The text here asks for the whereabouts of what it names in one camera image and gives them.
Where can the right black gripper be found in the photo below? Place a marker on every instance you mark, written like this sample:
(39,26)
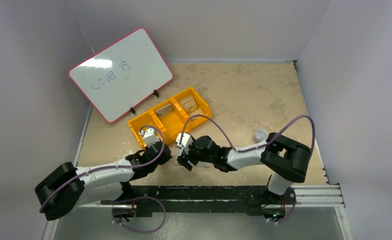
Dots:
(188,157)

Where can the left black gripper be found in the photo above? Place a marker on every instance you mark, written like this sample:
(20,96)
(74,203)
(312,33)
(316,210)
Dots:
(160,151)

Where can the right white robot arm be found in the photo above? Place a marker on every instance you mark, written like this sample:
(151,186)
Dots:
(287,158)

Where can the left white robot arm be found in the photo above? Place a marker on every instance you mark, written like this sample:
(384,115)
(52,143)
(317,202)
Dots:
(69,186)

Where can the card in middle compartment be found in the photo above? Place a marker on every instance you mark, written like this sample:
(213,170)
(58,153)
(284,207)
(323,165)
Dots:
(163,111)

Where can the cards in right compartment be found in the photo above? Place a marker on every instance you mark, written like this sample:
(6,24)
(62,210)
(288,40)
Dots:
(190,106)

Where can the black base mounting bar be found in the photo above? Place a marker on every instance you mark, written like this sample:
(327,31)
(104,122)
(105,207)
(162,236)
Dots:
(250,200)

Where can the yellow plastic compartment tray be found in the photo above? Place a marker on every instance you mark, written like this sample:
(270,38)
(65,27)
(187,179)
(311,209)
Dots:
(173,123)

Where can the black whiteboard stand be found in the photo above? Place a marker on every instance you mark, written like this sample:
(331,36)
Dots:
(155,93)

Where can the small clear plastic cup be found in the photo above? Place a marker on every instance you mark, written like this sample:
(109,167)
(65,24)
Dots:
(260,135)

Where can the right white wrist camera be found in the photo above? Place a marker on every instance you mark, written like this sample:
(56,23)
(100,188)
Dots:
(183,141)

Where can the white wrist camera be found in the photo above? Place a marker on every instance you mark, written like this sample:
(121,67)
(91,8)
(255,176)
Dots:
(183,141)
(149,137)

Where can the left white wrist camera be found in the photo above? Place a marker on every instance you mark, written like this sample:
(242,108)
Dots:
(149,137)

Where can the white board with pink frame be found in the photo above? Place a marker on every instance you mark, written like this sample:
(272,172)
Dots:
(118,78)

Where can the aluminium rail frame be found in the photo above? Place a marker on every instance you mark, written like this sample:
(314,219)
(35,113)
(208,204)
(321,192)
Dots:
(242,98)

